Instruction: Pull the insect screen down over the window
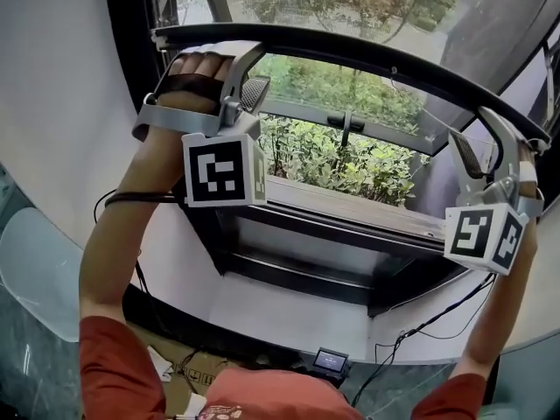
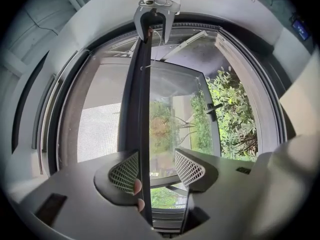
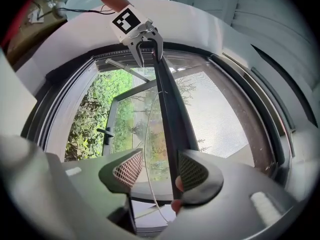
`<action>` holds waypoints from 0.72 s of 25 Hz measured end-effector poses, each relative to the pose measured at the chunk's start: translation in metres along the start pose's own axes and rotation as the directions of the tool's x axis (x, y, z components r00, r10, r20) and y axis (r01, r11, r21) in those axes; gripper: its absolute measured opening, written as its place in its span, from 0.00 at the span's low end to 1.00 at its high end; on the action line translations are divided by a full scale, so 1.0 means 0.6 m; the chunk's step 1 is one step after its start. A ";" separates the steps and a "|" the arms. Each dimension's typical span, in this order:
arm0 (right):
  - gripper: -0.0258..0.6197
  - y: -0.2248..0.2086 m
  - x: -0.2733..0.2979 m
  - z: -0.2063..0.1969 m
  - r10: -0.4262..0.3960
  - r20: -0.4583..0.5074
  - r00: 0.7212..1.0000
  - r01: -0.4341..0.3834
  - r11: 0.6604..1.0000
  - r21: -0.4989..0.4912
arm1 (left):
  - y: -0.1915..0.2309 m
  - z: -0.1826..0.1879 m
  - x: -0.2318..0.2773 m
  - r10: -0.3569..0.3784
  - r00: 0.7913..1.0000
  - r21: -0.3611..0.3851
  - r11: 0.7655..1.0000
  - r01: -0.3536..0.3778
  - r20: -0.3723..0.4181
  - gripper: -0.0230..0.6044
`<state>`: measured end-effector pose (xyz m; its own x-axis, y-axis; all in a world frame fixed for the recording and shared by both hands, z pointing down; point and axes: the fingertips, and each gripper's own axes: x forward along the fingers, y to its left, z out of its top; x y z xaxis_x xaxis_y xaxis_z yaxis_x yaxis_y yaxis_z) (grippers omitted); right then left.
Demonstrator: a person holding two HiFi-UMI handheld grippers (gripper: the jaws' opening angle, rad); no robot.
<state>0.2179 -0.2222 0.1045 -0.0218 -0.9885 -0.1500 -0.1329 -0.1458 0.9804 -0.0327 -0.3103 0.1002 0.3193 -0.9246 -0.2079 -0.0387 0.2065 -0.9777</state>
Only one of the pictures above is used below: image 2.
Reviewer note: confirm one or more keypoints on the dark thin rod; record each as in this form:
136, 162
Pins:
135, 109

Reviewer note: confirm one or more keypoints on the grey metal window stay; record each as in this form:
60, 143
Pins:
185, 44

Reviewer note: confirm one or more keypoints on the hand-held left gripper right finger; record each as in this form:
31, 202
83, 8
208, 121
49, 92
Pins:
225, 196

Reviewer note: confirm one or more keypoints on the small black display device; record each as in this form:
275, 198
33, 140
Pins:
300, 29

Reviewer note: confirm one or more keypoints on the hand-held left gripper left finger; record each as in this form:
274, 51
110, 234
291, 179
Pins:
82, 196

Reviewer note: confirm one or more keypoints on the person's left hand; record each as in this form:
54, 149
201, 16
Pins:
138, 186

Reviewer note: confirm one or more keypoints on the green shrub hedge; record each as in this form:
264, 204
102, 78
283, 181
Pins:
232, 104

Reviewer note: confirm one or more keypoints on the open glass window sash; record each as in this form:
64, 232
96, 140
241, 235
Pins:
180, 89

